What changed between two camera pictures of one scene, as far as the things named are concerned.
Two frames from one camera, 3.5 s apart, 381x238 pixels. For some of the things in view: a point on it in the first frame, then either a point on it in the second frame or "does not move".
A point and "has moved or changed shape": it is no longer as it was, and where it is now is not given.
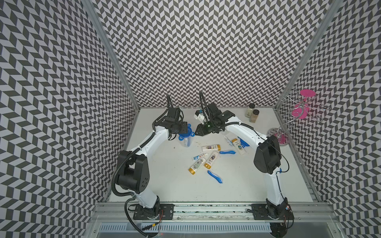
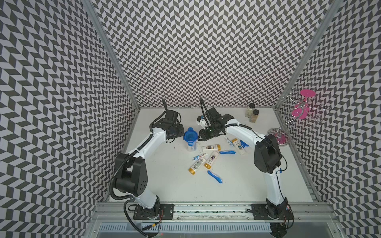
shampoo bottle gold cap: (192, 170) does not move
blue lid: (182, 136) has moved or changed shape
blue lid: (243, 143) does not move
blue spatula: (230, 151) does not move
